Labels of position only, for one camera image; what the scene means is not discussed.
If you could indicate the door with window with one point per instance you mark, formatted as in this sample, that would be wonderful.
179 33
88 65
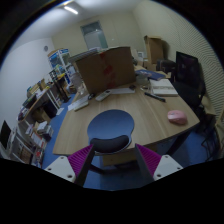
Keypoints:
94 36

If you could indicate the small black object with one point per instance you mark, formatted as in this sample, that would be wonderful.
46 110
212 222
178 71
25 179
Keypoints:
132 87

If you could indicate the ceiling light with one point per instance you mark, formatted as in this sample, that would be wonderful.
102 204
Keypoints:
71 10

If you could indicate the large brown cardboard box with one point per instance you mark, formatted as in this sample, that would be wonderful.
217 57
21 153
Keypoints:
107 70

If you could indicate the white paper sheet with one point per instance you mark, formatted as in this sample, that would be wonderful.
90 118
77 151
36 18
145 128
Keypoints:
121 91

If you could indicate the blue mouse pad with wrist rest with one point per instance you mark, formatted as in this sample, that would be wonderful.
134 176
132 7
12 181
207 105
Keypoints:
110 131

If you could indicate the tall cardboard box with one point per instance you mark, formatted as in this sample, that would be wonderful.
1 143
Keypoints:
154 48

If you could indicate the white open book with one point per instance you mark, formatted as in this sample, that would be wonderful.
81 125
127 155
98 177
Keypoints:
163 87

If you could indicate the black computer monitor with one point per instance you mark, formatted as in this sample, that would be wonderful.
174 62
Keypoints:
4 134

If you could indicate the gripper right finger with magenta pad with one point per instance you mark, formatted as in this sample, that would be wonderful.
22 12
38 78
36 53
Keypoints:
153 166

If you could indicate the white keyboard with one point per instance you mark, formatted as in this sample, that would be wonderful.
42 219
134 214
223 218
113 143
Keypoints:
79 104

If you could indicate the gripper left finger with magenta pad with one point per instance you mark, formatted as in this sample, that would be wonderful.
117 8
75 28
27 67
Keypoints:
75 167

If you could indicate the black pen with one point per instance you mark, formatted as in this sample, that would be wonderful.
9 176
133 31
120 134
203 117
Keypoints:
155 97

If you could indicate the wooden shelf desk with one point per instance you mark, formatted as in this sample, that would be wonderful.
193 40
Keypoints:
40 106

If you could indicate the white remote control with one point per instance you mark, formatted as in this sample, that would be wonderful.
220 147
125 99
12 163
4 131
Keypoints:
103 95

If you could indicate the black office chair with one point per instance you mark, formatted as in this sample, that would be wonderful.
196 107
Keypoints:
188 81

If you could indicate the pink computer mouse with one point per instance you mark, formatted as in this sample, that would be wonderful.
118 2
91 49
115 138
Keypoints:
177 117

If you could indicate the blue white display cabinet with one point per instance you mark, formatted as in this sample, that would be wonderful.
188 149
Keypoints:
59 61

